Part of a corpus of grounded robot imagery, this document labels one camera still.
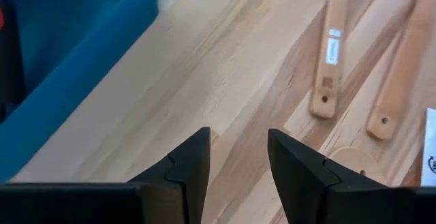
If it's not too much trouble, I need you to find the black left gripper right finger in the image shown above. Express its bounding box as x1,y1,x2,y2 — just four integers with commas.
267,128,417,224

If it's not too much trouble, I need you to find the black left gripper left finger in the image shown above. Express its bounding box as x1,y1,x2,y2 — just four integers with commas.
128,127,212,224

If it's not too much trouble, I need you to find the slotted wooden spatula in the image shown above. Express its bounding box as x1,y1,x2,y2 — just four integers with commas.
325,145,388,186

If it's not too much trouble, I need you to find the wooden spoon with label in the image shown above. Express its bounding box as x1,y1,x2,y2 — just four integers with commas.
309,0,352,119

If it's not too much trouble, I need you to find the white-blade knife black handle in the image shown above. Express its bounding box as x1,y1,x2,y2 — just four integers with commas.
420,107,436,188

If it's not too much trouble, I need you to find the blue plastic bin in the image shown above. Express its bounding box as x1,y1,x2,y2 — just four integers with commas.
0,0,161,184

